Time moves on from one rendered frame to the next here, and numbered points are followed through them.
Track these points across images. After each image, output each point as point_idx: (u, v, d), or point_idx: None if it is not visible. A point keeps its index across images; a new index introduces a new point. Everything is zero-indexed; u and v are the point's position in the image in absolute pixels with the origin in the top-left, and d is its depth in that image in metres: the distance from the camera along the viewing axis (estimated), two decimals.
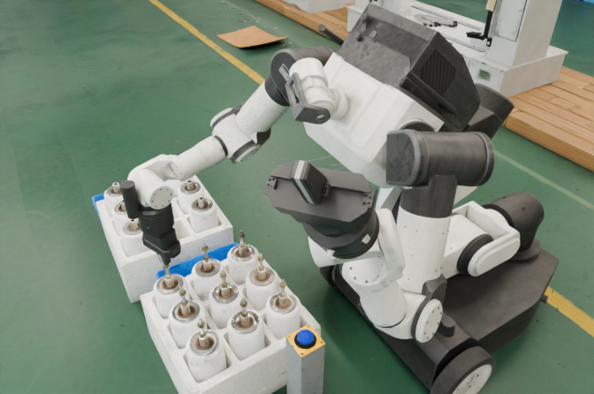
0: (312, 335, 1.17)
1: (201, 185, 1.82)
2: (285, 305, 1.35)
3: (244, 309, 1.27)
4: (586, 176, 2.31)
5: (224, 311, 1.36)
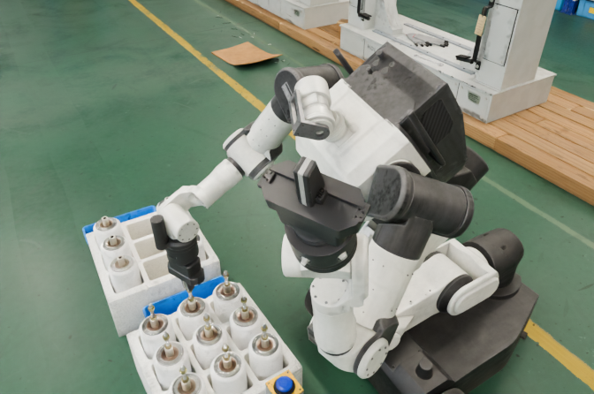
0: (291, 382, 1.20)
1: None
2: (267, 346, 1.38)
3: (225, 353, 1.30)
4: (572, 202, 2.34)
5: (207, 352, 1.39)
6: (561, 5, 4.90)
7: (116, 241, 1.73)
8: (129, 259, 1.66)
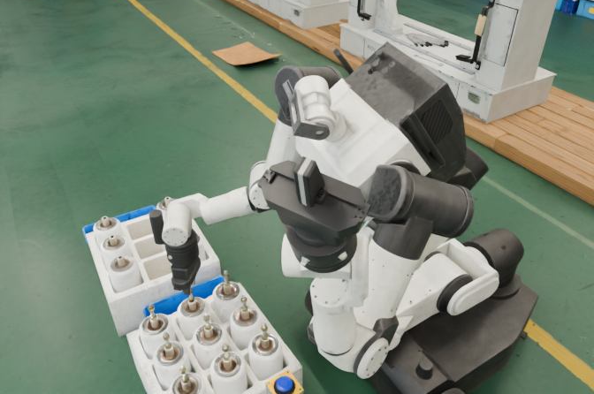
0: (291, 382, 1.20)
1: None
2: (267, 346, 1.38)
3: (225, 353, 1.30)
4: (572, 202, 2.34)
5: (207, 352, 1.39)
6: (561, 4, 4.90)
7: (116, 241, 1.73)
8: (129, 259, 1.66)
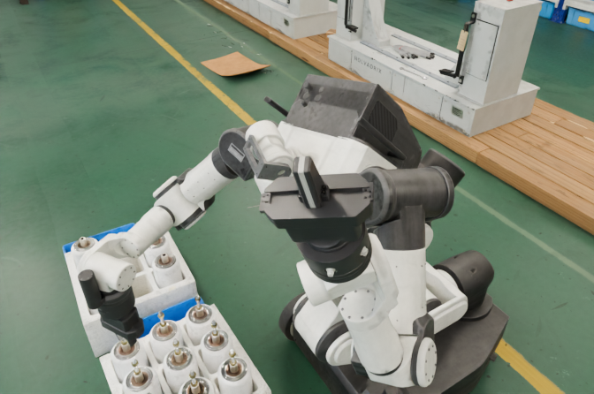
0: None
1: (167, 238, 1.87)
2: (235, 371, 1.40)
3: (193, 380, 1.32)
4: (551, 218, 2.36)
5: (177, 377, 1.41)
6: (552, 13, 4.92)
7: None
8: None
